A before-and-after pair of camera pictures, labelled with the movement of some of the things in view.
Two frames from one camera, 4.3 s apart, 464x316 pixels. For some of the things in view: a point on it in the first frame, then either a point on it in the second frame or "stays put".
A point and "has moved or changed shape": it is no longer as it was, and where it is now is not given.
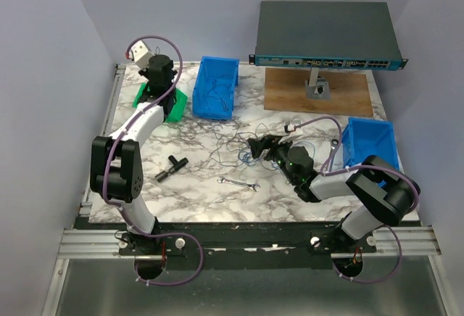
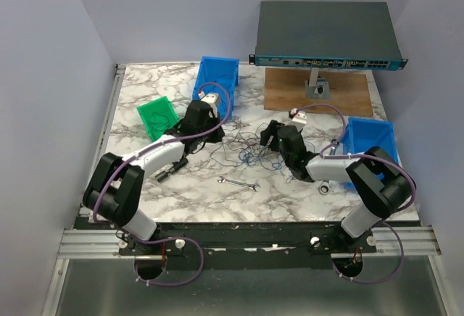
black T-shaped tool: (177, 166) stays put
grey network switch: (351, 35) stays put
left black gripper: (144, 72) -> (217, 138)
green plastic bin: (179, 106) has moved or changed shape
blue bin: (213, 93) stays put
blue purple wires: (232, 145) stays put
